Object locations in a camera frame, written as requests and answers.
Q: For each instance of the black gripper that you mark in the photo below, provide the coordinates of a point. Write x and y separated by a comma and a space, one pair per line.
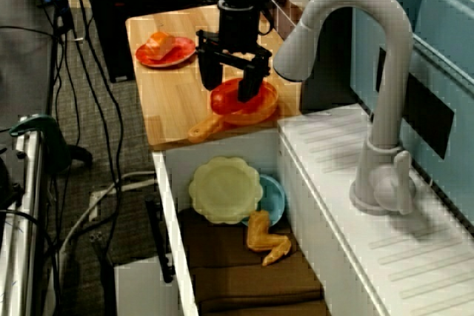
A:
238, 27

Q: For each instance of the red toy sausage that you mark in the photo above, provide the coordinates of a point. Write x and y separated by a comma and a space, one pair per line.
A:
226, 101

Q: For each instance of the orange toy frying pan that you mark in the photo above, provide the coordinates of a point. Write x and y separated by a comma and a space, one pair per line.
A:
207, 129

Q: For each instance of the orange bread slice toy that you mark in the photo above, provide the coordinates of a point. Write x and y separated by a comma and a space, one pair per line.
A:
159, 42

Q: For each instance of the red toy plate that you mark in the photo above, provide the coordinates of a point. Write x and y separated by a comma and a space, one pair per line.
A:
177, 55

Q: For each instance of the long wooden countertop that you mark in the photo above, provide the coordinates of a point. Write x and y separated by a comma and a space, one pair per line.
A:
166, 131

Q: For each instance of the dark tiled backsplash panel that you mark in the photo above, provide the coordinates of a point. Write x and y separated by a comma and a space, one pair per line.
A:
287, 16

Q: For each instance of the black upright panel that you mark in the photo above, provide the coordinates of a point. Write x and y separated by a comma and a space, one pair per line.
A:
333, 72

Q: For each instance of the black computer tower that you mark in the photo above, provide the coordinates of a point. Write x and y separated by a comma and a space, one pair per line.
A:
140, 16

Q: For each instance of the pale yellow scalloped plate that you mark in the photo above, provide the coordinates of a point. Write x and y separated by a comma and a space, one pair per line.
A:
222, 190

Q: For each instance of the light blue toy plate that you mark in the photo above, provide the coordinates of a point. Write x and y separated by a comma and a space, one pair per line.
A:
274, 197

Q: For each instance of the white toy sink unit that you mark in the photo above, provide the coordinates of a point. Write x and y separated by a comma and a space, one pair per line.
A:
314, 201

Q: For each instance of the toy chicken wing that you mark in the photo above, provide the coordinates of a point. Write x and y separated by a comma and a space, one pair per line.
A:
259, 236

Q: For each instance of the grey toy faucet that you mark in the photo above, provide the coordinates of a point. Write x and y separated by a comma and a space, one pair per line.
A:
392, 72

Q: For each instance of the black tape patch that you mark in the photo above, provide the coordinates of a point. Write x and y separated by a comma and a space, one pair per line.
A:
426, 116

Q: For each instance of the brown folded cloth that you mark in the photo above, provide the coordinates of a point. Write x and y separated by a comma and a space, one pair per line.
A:
240, 286

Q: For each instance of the teal plastic bin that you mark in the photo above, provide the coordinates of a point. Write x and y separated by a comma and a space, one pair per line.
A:
444, 16

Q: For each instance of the black device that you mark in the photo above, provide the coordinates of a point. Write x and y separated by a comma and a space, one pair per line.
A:
7, 186

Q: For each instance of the aluminium frame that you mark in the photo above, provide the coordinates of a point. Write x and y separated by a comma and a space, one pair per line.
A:
22, 257

